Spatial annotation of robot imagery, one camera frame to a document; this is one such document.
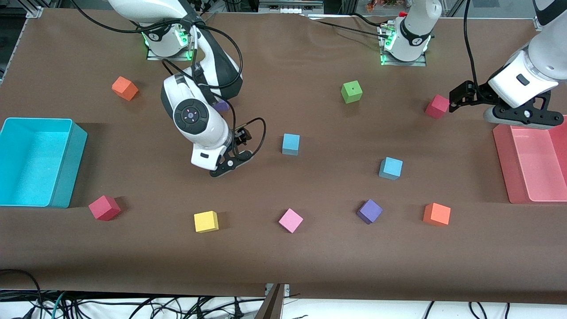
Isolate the dark brown beam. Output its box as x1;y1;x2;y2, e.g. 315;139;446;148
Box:
255;284;285;319

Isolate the orange clutter item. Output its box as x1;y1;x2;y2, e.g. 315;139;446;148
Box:
366;0;399;12

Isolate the orange foam block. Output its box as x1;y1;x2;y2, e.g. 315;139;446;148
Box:
112;76;139;101
423;202;451;227

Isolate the pink plastic bin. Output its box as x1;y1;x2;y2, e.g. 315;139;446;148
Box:
493;115;567;205

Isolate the cyan plastic bin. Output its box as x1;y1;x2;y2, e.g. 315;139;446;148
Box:
0;118;88;209

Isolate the yellow foam block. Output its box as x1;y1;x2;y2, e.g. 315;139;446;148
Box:
194;210;219;233

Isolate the pink foam block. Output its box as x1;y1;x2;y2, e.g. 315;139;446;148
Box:
278;208;304;234

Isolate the green foam block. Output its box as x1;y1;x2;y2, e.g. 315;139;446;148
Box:
341;80;363;105

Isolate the teal cable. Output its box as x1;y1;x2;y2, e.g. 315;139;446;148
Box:
51;292;67;319

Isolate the grey metal rail assembly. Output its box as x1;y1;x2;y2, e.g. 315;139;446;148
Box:
258;0;325;14

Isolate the red foam block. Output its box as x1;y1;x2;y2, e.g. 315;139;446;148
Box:
425;94;451;119
88;195;121;221

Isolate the light blue foam block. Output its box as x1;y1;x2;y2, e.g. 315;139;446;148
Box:
282;133;300;156
379;157;404;181

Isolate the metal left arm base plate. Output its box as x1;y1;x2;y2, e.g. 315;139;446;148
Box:
380;24;428;67

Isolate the brown table cover sheet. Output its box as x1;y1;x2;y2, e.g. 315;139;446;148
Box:
0;8;567;305

